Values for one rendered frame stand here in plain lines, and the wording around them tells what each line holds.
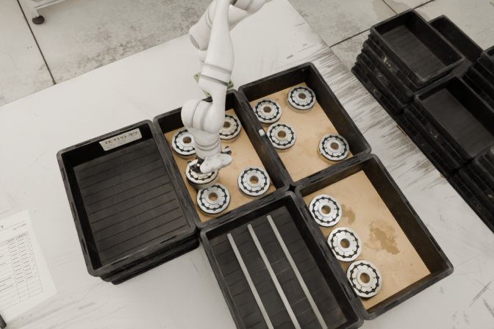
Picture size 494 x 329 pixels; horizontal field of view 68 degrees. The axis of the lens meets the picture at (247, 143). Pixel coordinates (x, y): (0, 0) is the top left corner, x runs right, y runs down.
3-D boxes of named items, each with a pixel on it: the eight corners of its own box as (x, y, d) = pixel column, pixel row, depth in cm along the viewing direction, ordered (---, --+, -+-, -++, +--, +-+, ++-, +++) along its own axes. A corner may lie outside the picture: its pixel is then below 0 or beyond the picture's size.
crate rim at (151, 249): (57, 155, 113) (54, 151, 110) (151, 121, 120) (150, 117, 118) (92, 280, 97) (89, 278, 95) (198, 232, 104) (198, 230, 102)
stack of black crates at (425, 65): (344, 80, 228) (369, 26, 188) (380, 62, 236) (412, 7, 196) (386, 129, 213) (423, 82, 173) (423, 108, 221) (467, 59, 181)
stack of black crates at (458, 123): (387, 129, 213) (413, 95, 183) (424, 108, 221) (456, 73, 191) (435, 185, 198) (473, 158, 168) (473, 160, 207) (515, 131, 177)
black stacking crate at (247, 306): (201, 240, 113) (198, 230, 102) (285, 201, 120) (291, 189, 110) (258, 377, 97) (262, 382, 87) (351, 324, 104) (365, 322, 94)
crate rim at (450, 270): (290, 191, 111) (292, 188, 109) (371, 154, 119) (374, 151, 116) (364, 323, 96) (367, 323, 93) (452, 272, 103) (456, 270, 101)
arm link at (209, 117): (215, 136, 86) (233, 79, 84) (181, 125, 87) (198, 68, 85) (223, 135, 93) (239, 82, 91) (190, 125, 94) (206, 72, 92)
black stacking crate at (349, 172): (287, 201, 120) (292, 189, 110) (362, 167, 127) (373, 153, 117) (353, 323, 104) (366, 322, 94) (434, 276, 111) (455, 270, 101)
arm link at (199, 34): (200, 9, 102) (226, -8, 105) (182, 34, 127) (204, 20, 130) (219, 37, 104) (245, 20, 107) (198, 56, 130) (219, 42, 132)
